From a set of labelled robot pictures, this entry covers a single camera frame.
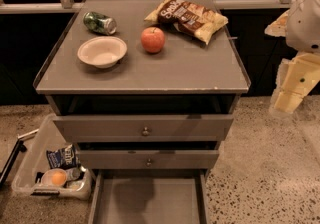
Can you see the grey bottom drawer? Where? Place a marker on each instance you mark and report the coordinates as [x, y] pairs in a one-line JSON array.
[[149, 197]]

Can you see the blue chip bag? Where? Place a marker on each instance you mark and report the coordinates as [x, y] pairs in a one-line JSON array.
[[63, 158]]

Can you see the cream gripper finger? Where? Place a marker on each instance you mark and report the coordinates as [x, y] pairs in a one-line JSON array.
[[295, 80], [278, 27]]

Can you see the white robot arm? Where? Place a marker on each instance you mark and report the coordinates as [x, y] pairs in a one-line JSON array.
[[300, 26]]

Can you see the red apple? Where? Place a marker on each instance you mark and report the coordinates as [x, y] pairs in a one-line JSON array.
[[152, 39]]

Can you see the green soda can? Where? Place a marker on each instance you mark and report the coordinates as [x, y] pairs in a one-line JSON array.
[[100, 23]]

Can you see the brown chip bag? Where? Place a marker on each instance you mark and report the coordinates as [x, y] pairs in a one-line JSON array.
[[189, 18]]

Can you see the grey middle drawer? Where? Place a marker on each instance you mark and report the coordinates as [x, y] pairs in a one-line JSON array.
[[148, 159]]

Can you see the grey drawer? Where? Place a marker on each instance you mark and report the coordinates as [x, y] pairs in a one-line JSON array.
[[143, 128], [149, 197], [148, 159]]

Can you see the orange in white cup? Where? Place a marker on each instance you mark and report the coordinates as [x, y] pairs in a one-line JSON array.
[[54, 177]]

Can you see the white paper bowl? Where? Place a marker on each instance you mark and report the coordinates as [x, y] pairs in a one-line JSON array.
[[102, 52]]

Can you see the grey drawer cabinet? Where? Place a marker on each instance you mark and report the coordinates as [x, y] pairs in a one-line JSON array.
[[186, 78]]

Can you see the clear plastic bin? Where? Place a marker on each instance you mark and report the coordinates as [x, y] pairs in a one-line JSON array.
[[27, 181]]

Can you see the grey top drawer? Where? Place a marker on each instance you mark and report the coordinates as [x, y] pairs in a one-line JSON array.
[[143, 128]]

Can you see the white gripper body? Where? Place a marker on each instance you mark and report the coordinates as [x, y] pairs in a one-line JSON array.
[[305, 23]]

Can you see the small can in bin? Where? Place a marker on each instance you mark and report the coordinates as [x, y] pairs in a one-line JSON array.
[[74, 174]]

